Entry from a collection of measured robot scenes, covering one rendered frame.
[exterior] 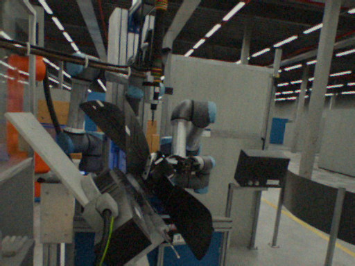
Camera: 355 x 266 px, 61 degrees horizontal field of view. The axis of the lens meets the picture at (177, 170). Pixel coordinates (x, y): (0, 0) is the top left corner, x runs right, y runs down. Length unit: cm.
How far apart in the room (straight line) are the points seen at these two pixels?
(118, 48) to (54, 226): 132
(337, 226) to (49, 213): 225
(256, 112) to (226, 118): 34
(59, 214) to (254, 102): 262
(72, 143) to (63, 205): 74
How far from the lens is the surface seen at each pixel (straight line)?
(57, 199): 104
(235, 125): 324
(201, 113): 161
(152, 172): 105
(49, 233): 108
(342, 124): 1217
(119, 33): 210
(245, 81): 329
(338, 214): 274
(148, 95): 116
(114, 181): 103
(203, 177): 150
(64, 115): 914
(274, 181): 179
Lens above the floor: 139
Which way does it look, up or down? 10 degrees down
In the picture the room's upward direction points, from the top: 5 degrees clockwise
